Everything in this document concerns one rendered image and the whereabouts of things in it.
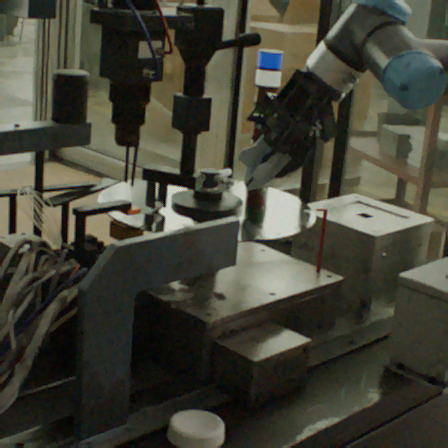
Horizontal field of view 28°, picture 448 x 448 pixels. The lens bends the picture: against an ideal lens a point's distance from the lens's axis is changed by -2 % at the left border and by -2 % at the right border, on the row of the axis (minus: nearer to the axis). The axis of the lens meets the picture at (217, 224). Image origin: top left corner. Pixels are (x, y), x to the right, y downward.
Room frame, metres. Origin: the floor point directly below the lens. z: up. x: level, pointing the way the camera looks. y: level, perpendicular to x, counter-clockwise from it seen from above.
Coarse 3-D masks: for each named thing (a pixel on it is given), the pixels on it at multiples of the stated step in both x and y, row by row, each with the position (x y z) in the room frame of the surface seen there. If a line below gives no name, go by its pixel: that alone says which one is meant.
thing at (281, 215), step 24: (120, 192) 1.34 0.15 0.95; (144, 192) 1.36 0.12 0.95; (168, 192) 1.37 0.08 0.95; (240, 192) 1.41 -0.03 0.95; (264, 192) 1.42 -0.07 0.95; (120, 216) 1.22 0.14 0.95; (144, 216) 1.23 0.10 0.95; (168, 216) 1.24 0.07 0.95; (192, 216) 1.25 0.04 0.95; (216, 216) 1.26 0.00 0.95; (240, 216) 1.27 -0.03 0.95; (264, 216) 1.28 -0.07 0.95; (288, 216) 1.30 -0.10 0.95; (312, 216) 1.31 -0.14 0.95; (240, 240) 1.16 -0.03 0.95; (264, 240) 1.18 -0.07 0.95
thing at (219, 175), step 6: (204, 168) 1.33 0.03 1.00; (210, 168) 1.33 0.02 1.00; (204, 174) 1.31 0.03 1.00; (210, 174) 1.30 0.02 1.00; (216, 174) 1.31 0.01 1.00; (222, 174) 1.33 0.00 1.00; (228, 174) 1.35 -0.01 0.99; (204, 180) 1.30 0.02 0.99; (210, 180) 1.30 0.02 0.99; (216, 180) 1.30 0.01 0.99; (222, 180) 1.30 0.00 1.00; (228, 180) 1.29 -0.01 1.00; (204, 186) 1.30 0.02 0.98; (210, 186) 1.30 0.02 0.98; (216, 186) 1.31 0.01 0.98
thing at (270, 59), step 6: (264, 54) 1.59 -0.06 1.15; (270, 54) 1.59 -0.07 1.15; (276, 54) 1.59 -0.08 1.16; (258, 60) 1.60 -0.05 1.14; (264, 60) 1.59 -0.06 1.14; (270, 60) 1.59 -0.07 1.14; (276, 60) 1.59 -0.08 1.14; (258, 66) 1.60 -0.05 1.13; (264, 66) 1.59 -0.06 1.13; (270, 66) 1.59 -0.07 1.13; (276, 66) 1.59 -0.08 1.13
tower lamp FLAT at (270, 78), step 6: (258, 72) 1.60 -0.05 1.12; (264, 72) 1.59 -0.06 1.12; (270, 72) 1.59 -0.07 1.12; (276, 72) 1.59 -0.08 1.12; (258, 78) 1.60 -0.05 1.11; (264, 78) 1.59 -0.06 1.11; (270, 78) 1.59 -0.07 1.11; (276, 78) 1.59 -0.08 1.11; (258, 84) 1.60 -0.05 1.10; (264, 84) 1.59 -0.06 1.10; (270, 84) 1.59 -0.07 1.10; (276, 84) 1.59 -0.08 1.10
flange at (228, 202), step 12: (180, 192) 1.34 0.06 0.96; (192, 192) 1.32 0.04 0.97; (204, 192) 1.30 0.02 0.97; (216, 192) 1.30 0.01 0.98; (180, 204) 1.28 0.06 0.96; (192, 204) 1.28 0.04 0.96; (204, 204) 1.28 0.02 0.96; (216, 204) 1.29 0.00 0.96; (228, 204) 1.29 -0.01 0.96; (240, 204) 1.30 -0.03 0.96
